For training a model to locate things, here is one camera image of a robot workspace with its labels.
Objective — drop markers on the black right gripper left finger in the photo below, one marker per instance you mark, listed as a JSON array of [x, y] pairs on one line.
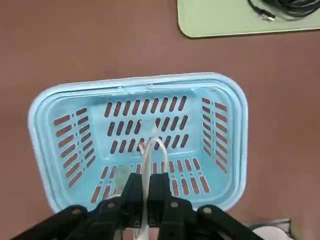
[[135, 200]]

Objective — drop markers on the light blue plastic basket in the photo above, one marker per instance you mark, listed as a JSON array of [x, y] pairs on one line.
[[175, 82]]

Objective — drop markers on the light green tray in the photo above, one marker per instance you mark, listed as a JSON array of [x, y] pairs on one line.
[[225, 20]]

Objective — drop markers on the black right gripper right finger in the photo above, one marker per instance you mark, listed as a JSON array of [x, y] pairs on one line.
[[160, 200]]

